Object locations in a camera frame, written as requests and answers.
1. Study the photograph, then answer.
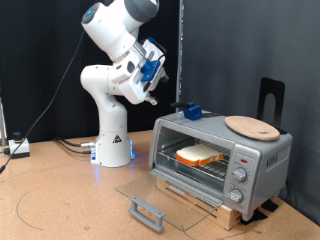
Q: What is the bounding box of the grey emergency stop box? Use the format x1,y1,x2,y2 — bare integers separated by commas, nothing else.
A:
8,131,31,160

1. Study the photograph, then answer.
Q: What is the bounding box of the large silver oven knob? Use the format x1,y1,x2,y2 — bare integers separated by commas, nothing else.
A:
232,167,249,183

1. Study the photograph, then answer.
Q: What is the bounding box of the grey backdrop curtain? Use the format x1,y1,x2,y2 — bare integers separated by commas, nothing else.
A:
181,0,320,226

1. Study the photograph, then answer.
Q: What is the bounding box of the black camera cable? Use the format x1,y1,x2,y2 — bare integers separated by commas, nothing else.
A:
143,39,168,93

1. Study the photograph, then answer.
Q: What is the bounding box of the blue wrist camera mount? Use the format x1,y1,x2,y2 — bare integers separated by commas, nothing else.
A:
139,36,162,83

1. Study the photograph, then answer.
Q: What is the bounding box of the vertical metal pole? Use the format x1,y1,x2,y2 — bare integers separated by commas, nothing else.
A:
175,0,185,113

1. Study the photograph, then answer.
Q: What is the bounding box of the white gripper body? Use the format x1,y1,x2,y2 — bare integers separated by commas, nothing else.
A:
111,38,167,105

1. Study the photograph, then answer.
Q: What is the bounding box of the thin metal post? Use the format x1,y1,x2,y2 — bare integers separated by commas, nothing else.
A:
0,96,7,147

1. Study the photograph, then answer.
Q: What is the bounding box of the black metal bookend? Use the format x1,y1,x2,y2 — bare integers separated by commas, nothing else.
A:
257,77,288,135

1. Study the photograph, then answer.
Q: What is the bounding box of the white bread slice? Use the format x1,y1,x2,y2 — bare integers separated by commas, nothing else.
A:
175,143,225,167

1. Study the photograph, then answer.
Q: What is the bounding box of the long black hanging cable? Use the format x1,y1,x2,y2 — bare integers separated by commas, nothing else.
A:
0,29,86,174

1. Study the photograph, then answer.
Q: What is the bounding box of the black backdrop curtain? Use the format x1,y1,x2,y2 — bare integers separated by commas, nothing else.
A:
0,0,181,144

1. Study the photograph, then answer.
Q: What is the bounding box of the slotted wooden block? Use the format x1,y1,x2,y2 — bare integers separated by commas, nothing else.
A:
156,176,242,231

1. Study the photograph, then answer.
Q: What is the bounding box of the small silver oven knob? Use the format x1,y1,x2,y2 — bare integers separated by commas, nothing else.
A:
227,188,245,204

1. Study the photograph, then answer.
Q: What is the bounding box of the black base cable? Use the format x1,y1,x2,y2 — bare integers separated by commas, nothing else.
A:
54,135,98,148
55,139,94,155

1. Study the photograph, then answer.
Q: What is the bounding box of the round wooden cutting board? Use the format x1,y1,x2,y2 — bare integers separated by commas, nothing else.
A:
224,115,281,142

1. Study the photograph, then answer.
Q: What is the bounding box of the silver toaster oven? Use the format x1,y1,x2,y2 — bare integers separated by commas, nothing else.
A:
148,109,294,222

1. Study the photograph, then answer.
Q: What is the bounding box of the black foam pad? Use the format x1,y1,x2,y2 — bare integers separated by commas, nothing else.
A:
239,208,269,226
261,198,280,213

